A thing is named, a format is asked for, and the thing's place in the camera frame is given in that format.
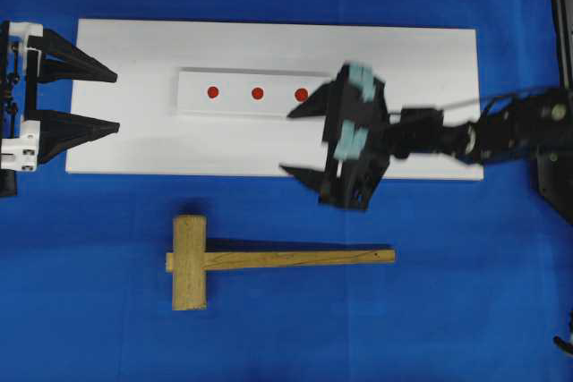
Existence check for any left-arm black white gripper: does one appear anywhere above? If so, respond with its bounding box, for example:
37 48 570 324
1 21 120 172

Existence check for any blue table cloth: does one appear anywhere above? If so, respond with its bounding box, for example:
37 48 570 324
1 0 572 381

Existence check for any small white raised block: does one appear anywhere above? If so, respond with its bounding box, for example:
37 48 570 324
176 68 333 118

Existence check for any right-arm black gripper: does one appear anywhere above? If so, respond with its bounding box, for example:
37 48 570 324
279 63 389 211

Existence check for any wooden mallet hammer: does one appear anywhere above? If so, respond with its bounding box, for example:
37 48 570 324
166 215 397 310

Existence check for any large white foam board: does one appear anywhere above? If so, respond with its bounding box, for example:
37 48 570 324
66 19 480 176

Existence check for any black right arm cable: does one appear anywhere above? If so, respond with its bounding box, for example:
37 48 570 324
387 84 573 117

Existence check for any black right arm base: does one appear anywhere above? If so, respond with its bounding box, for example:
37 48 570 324
530 0 573 217

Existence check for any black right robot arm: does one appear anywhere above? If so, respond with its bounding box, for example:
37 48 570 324
281 63 572 211

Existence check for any black left arm base block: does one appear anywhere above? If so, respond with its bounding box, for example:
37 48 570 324
0 170 17 198

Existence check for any right wrist camera teal-taped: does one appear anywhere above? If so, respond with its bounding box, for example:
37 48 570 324
334 63 377 162

